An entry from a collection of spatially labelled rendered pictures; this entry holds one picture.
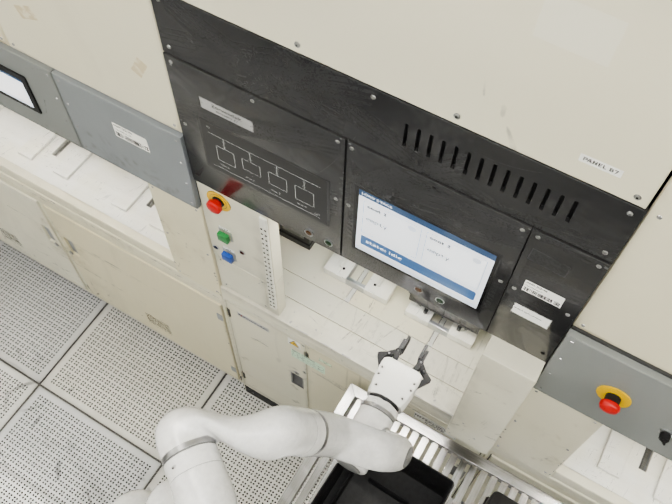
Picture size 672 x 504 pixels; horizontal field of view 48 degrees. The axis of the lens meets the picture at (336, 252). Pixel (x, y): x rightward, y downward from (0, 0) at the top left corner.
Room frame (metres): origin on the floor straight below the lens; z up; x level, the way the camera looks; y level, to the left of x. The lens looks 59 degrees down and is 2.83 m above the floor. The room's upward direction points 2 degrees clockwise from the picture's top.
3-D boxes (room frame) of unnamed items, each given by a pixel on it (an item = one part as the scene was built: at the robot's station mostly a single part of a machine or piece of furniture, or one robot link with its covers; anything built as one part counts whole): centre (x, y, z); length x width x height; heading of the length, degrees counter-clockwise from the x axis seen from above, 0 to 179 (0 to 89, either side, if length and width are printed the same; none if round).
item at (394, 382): (0.62, -0.14, 1.19); 0.11 x 0.10 x 0.07; 152
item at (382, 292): (1.12, -0.11, 0.89); 0.22 x 0.21 x 0.04; 151
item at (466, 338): (0.99, -0.34, 0.89); 0.22 x 0.21 x 0.04; 151
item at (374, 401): (0.56, -0.11, 1.19); 0.09 x 0.03 x 0.08; 62
